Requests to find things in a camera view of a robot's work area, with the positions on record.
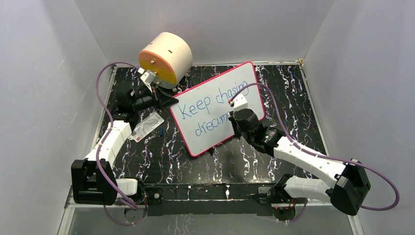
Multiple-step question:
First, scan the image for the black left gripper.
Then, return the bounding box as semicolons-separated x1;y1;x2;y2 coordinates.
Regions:
132;84;179;114

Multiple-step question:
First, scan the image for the pink framed whiteboard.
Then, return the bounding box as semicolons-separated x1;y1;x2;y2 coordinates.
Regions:
170;62;266;157

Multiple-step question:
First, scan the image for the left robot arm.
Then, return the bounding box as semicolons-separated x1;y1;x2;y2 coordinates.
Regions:
71;83;179;209

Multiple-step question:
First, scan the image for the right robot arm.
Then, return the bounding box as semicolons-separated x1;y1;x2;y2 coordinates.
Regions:
228;109;371;215

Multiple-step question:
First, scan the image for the black whiteboard stand foot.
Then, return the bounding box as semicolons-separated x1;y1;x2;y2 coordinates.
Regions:
208;147;215;156

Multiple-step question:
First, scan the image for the clear plastic marker package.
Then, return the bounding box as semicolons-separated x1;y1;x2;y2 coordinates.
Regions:
128;112;164;142

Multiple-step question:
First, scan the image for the round pastel drawer cabinet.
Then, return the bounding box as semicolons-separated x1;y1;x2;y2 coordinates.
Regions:
138;32;193;89

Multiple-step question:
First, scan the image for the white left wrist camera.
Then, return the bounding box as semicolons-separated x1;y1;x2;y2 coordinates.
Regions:
138;68;156;95

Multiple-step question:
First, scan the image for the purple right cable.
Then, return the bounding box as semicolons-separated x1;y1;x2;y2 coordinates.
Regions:
228;82;400;212

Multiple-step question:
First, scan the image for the purple cable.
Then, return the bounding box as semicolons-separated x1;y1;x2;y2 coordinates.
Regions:
94;63;146;227
228;82;400;212

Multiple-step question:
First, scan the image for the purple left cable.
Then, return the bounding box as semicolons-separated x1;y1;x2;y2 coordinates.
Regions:
94;63;146;227

